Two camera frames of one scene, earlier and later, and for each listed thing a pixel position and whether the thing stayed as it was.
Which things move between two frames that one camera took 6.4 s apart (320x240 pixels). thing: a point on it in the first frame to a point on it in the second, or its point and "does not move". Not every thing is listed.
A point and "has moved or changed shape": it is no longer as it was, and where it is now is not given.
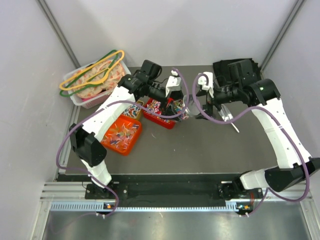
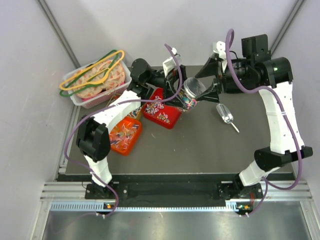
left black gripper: (173, 95) to (175, 101)
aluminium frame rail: (61, 191) does not move
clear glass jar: (179, 110) has moved or changed shape
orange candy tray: (124, 135) does not move
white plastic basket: (89, 85) does not move
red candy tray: (153, 112) does not move
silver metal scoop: (226, 115) does not move
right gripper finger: (208, 109) to (212, 95)
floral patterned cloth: (89, 81) does not move
